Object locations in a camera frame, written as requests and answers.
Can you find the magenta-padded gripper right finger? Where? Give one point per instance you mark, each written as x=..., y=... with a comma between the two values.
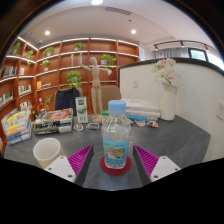
x=163, y=168

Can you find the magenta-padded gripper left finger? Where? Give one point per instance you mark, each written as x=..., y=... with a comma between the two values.
x=61, y=168

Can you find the clear blue-capped water bottle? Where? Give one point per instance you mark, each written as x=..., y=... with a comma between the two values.
x=115, y=133

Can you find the cream plastic cup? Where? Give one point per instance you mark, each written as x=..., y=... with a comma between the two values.
x=46, y=151

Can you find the small oval sticker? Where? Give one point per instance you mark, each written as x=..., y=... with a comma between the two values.
x=152, y=124
x=140, y=123
x=92, y=126
x=78, y=127

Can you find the flat round red coaster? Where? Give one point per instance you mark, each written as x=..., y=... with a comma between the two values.
x=115, y=171

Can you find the brochure display rack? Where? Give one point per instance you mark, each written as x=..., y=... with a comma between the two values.
x=16, y=128

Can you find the green and white standing card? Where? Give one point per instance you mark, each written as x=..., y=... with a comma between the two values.
x=81, y=110

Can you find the stack of white paper packs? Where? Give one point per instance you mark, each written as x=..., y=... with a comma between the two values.
x=141, y=108

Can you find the white ceramic vase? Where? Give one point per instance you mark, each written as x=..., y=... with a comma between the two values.
x=168, y=103

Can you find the dark office chair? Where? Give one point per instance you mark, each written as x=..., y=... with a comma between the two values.
x=66, y=100

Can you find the wooden artist mannequin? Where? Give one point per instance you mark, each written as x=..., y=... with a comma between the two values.
x=96, y=90

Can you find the tan upholstered chair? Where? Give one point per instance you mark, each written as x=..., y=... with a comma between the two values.
x=111, y=95

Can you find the pink and white flower bouquet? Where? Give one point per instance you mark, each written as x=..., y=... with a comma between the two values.
x=165, y=71

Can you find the wooden shelf unit with plants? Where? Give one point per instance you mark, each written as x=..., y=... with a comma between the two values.
x=56, y=66

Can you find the grey window curtain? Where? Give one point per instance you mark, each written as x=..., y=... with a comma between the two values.
x=171, y=53

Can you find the recessed ceiling lights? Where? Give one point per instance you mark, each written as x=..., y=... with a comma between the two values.
x=97, y=1

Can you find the white wall socket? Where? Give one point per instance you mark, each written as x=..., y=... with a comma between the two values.
x=220, y=110

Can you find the white wall switch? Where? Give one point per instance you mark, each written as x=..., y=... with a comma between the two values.
x=135, y=83

